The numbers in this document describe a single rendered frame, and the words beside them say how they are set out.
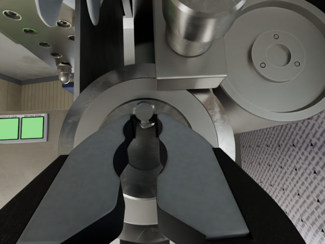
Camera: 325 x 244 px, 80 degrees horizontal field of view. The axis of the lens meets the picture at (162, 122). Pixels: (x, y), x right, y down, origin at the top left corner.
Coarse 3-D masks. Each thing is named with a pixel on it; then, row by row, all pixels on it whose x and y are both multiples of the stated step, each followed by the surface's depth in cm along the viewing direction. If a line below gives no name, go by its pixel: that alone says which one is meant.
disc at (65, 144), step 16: (144, 64) 17; (96, 80) 17; (112, 80) 17; (80, 96) 17; (96, 96) 17; (208, 96) 17; (80, 112) 16; (208, 112) 17; (224, 112) 17; (64, 128) 16; (224, 128) 16; (64, 144) 16; (224, 144) 16; (128, 224) 15; (128, 240) 15; (144, 240) 15; (160, 240) 15
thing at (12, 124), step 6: (0, 120) 48; (6, 120) 48; (12, 120) 48; (0, 126) 48; (6, 126) 48; (12, 126) 48; (0, 132) 48; (6, 132) 48; (12, 132) 48; (0, 138) 48; (6, 138) 48; (12, 138) 48
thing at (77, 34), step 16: (80, 0) 19; (80, 16) 18; (112, 16) 33; (80, 32) 18; (96, 32) 23; (112, 32) 32; (80, 48) 18; (96, 48) 23; (112, 48) 31; (80, 64) 18; (96, 64) 23; (112, 64) 31; (80, 80) 18
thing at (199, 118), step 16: (128, 80) 16; (144, 80) 16; (112, 96) 16; (128, 96) 16; (144, 96) 16; (160, 96) 16; (176, 96) 16; (192, 96) 16; (96, 112) 16; (192, 112) 16; (80, 128) 15; (96, 128) 15; (192, 128) 16; (208, 128) 16; (128, 208) 15; (144, 208) 15; (144, 224) 15
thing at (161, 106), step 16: (112, 112) 15; (128, 112) 15; (160, 112) 15; (176, 112) 15; (144, 128) 15; (144, 144) 14; (144, 160) 14; (128, 176) 14; (144, 176) 14; (128, 192) 14; (144, 192) 14
